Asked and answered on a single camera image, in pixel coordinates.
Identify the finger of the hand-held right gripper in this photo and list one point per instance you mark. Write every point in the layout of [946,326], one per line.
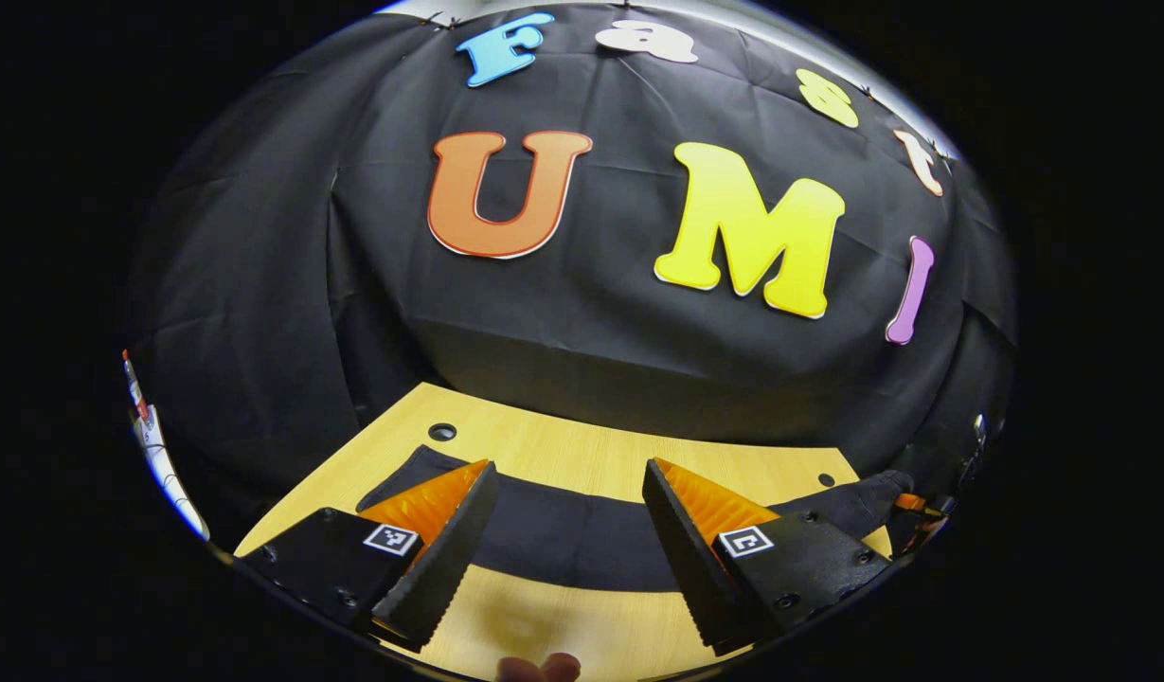
[918,521]

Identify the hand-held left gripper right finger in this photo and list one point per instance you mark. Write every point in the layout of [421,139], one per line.
[686,559]

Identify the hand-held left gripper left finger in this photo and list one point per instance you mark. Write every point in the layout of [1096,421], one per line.
[449,559]

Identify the dark grey jeans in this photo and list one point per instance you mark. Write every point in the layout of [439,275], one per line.
[572,540]

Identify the white patterned object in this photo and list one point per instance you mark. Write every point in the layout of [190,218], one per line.
[155,455]

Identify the black backdrop cloth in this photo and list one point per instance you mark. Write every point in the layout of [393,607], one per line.
[600,85]

